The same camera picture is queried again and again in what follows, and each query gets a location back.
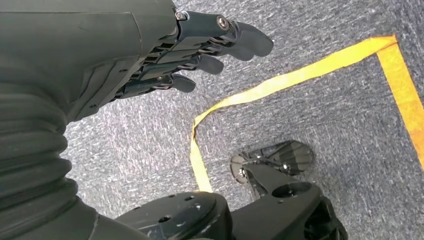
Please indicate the black robot foot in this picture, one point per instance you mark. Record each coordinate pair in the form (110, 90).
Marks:
(291, 155)

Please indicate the black robot leg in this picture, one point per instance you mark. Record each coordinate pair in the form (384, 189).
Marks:
(281, 212)

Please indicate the yellow floor tape square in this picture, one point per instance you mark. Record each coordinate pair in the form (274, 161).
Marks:
(298, 74)

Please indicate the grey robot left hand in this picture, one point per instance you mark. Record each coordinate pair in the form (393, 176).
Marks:
(82, 49)

